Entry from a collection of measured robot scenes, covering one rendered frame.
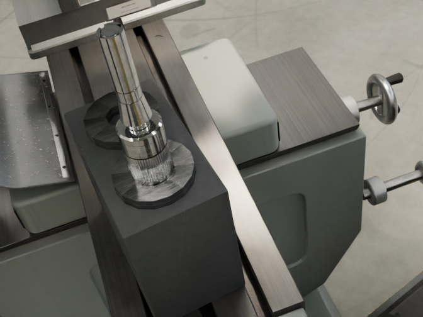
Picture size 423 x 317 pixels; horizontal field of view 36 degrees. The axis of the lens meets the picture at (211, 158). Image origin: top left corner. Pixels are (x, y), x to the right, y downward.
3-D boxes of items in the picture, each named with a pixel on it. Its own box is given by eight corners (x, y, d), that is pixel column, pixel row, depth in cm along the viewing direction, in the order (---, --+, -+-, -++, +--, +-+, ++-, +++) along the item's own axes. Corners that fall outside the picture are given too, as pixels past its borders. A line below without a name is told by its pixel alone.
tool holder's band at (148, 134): (107, 133, 64) (105, 126, 64) (142, 107, 66) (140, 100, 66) (138, 154, 62) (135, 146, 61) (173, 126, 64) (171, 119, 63)
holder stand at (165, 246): (178, 173, 95) (150, 67, 80) (247, 285, 80) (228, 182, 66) (102, 207, 92) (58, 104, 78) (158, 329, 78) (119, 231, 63)
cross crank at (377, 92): (384, 96, 151) (388, 56, 142) (411, 128, 143) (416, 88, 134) (322, 117, 149) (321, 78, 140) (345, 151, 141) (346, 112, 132)
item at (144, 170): (121, 171, 69) (107, 133, 64) (154, 146, 71) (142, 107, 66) (150, 192, 66) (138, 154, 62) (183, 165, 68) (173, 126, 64)
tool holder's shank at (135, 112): (116, 124, 64) (84, 33, 56) (140, 107, 65) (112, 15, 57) (136, 139, 62) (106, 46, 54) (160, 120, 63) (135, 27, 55)
